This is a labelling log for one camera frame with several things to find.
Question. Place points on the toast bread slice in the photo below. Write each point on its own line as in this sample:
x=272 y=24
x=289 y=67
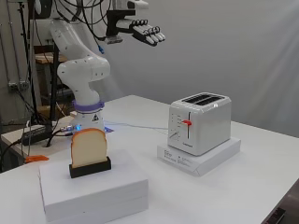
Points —
x=88 y=149

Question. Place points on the white seven-joint robot arm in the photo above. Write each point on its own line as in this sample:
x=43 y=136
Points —
x=82 y=70

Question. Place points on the white steel toaster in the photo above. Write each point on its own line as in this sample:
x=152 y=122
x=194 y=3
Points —
x=202 y=127

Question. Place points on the printed white flat box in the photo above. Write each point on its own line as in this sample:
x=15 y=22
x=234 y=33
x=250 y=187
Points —
x=199 y=165

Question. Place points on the black block holder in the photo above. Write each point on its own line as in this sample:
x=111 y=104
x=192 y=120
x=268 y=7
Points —
x=90 y=170

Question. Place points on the thick white flat box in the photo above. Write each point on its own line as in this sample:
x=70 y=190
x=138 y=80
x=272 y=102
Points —
x=93 y=189

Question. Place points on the black stand pole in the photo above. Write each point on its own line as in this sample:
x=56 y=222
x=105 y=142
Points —
x=54 y=84

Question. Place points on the black power strip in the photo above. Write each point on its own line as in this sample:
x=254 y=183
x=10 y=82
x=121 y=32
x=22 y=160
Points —
x=35 y=133

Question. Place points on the wooden shelf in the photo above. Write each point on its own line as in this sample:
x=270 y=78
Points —
x=46 y=58

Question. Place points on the orange flat tool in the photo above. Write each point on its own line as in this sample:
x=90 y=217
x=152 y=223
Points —
x=35 y=158

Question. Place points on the dark device at table edge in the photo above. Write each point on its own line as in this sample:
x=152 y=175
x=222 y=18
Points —
x=274 y=216

